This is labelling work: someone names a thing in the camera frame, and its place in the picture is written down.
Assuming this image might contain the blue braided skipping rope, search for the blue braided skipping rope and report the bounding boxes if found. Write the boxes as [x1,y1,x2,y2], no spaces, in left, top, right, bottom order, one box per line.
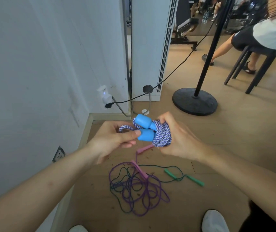
[118,114,173,148]

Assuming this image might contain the grey wall socket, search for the grey wall socket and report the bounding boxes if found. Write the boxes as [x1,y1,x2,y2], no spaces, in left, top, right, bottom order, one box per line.
[52,146,66,163]

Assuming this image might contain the person's white shoe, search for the person's white shoe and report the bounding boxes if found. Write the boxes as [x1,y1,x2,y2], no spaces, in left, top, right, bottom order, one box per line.
[68,225,89,232]
[202,210,230,232]

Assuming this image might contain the black weight bench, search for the black weight bench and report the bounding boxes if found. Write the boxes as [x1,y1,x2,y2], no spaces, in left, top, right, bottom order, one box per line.
[170,18,200,51]

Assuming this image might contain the person's left hand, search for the person's left hand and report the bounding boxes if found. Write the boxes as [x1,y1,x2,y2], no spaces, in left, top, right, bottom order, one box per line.
[87,121,142,165]

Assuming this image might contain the black gym equipment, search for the black gym equipment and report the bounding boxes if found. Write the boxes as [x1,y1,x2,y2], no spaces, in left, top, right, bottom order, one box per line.
[225,0,269,34]

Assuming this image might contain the person's right forearm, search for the person's right forearm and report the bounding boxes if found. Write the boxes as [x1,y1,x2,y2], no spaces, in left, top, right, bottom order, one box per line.
[204,145,276,232]

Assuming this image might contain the dark green skipping rope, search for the dark green skipping rope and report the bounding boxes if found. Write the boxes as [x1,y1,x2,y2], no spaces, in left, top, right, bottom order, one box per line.
[110,164,205,213]

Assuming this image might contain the person's white left shoe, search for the person's white left shoe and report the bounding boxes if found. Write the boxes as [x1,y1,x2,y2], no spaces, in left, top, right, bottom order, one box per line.
[68,225,89,232]

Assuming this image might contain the black stool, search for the black stool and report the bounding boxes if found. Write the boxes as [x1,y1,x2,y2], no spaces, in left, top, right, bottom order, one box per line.
[224,45,276,95]

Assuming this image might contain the black stand with round base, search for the black stand with round base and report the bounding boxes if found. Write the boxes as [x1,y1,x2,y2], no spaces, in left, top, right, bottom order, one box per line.
[172,0,236,116]

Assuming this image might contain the purple skipping rope pink handles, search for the purple skipping rope pink handles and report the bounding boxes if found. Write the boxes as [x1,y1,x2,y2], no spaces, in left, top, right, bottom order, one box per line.
[108,144,170,217]

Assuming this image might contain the white plug adapter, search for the white plug adapter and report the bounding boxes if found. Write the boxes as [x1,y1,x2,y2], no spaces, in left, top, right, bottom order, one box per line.
[97,85,113,105]

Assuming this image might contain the person's white right shoe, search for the person's white right shoe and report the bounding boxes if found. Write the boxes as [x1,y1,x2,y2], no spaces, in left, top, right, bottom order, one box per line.
[202,210,230,232]

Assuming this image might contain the person's left forearm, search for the person's left forearm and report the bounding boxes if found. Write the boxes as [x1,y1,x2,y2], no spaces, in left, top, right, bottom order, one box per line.
[0,142,98,232]

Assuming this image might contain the person's black trousers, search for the person's black trousers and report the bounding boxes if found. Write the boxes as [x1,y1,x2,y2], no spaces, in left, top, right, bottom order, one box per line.
[239,200,276,232]

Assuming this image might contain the white standing air conditioner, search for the white standing air conditioner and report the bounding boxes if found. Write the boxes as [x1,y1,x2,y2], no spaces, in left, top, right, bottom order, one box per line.
[131,0,179,102]

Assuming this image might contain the black power cable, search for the black power cable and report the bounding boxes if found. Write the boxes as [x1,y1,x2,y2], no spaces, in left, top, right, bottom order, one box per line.
[105,20,216,109]

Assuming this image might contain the person's right hand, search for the person's right hand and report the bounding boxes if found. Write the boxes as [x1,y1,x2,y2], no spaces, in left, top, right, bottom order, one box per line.
[156,112,209,164]

